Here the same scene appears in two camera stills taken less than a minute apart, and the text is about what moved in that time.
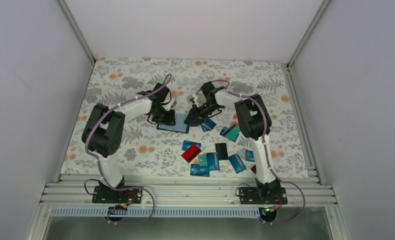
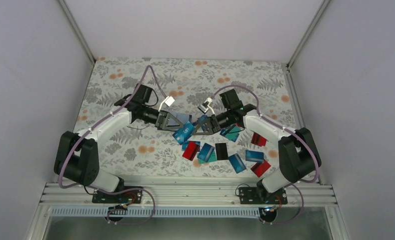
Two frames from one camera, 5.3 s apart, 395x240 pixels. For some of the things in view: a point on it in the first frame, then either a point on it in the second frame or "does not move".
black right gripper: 197,116 to 213,126
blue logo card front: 196,170 to 182,134
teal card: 202,160 to 213,157
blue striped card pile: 213,161 to 205,152
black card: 222,150 does not move
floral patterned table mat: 185,117 does not move
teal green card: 232,132 does not move
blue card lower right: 250,155 does not move
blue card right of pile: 237,163 does not move
